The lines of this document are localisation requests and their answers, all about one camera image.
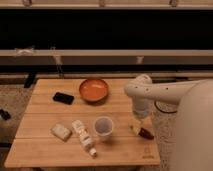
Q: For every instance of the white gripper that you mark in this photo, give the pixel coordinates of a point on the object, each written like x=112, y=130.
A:
x=141, y=109

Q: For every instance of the dark red pepper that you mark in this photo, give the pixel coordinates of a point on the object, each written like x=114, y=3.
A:
x=146, y=134

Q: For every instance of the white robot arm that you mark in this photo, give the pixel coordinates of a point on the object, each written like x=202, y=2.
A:
x=193, y=129

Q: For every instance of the orange ceramic bowl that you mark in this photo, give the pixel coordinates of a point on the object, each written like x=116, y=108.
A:
x=93, y=90

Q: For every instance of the clear plastic cup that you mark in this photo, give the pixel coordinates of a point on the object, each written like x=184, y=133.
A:
x=103, y=127

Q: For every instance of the white plastic bottle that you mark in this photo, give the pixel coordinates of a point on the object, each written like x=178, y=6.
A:
x=84, y=137

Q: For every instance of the wooden folding table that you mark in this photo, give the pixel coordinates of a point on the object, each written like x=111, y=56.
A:
x=35, y=146

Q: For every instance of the pale rectangular sponge block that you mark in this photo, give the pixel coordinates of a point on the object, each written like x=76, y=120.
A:
x=61, y=132

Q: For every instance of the black smartphone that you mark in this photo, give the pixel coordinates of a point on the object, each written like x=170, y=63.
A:
x=63, y=98

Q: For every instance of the black object on floor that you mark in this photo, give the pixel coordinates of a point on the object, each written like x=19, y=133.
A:
x=4, y=114

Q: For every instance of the grey metal rail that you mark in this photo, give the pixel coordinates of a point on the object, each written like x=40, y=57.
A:
x=29, y=57

